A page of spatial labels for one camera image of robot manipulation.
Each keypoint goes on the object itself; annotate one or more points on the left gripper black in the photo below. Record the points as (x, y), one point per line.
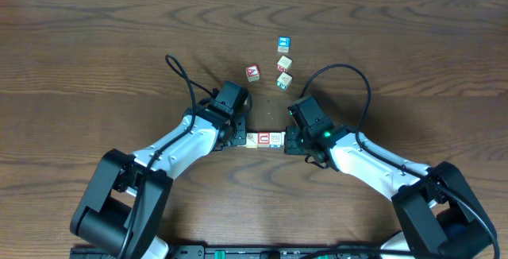
(240, 133)

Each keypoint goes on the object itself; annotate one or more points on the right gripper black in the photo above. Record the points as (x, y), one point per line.
(290, 147)

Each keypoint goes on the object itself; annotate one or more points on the plain cream wooden block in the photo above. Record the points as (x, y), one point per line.
(283, 138)

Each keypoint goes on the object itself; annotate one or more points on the blue-edged number 3 block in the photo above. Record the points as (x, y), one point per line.
(275, 139)

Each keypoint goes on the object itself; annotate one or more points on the red U wooden block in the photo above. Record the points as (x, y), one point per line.
(263, 139)

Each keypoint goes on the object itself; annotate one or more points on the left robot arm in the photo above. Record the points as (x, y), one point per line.
(121, 209)

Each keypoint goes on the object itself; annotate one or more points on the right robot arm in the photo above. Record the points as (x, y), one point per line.
(439, 215)

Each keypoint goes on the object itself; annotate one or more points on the red A wooden block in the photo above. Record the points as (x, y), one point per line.
(253, 73)

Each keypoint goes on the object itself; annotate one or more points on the green J wooden block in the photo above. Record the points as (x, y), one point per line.
(284, 80)

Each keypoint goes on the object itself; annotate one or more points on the red M wooden block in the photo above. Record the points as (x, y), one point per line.
(284, 64)

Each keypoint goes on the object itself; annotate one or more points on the blue-top wooden block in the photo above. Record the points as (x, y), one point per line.
(284, 44)

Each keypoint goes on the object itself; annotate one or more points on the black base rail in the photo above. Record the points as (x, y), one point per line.
(221, 252)

